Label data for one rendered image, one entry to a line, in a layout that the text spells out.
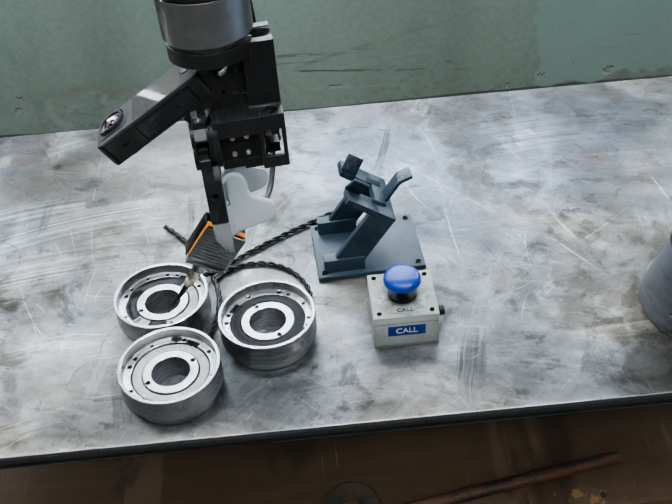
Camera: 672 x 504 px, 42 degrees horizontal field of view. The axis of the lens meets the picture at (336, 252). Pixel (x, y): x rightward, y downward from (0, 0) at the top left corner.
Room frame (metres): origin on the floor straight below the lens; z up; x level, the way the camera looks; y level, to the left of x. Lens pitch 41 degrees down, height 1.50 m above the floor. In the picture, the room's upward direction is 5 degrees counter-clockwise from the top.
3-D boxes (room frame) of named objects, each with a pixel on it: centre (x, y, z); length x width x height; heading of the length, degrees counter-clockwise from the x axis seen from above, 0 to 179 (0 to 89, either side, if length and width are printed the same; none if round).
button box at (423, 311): (0.68, -0.07, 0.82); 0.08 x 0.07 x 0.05; 91
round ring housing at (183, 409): (0.61, 0.18, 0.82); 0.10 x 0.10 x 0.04
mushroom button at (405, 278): (0.68, -0.07, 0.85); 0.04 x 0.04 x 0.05
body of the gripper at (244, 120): (0.66, 0.08, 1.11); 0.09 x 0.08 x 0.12; 98
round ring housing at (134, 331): (0.71, 0.20, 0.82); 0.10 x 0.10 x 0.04
